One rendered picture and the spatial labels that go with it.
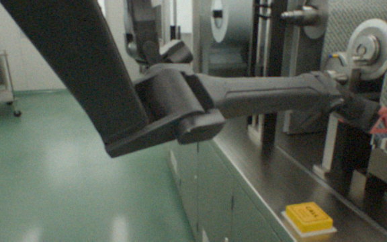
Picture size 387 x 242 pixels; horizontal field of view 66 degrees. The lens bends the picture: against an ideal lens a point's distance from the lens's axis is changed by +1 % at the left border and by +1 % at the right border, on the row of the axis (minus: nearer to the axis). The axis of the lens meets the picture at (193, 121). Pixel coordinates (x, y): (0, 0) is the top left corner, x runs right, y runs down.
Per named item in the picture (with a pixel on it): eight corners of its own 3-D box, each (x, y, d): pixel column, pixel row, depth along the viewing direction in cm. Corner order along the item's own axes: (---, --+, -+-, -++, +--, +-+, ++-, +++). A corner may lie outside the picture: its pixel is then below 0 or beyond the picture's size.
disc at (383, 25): (342, 74, 84) (351, 19, 79) (344, 74, 84) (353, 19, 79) (386, 85, 70) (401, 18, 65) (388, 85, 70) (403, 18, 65)
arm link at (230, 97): (190, 122, 34) (152, 58, 38) (170, 151, 37) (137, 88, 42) (353, 100, 61) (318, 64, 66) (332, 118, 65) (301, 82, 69)
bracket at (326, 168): (312, 168, 90) (326, 66, 80) (330, 166, 91) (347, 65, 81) (322, 176, 85) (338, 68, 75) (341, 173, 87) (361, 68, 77)
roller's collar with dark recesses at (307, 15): (291, 26, 98) (294, 5, 96) (308, 26, 99) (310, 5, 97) (303, 26, 92) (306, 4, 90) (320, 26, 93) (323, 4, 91)
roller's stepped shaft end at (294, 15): (278, 21, 94) (279, 10, 93) (295, 21, 96) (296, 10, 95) (283, 21, 91) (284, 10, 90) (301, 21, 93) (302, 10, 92)
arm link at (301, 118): (338, 102, 59) (310, 72, 63) (294, 137, 65) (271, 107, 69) (355, 104, 68) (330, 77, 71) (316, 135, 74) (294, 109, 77)
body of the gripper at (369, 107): (367, 131, 68) (346, 117, 65) (336, 117, 77) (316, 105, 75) (384, 106, 67) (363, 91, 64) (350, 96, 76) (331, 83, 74)
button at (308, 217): (285, 214, 68) (285, 205, 68) (312, 210, 70) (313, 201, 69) (302, 234, 62) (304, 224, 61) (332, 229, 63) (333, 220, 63)
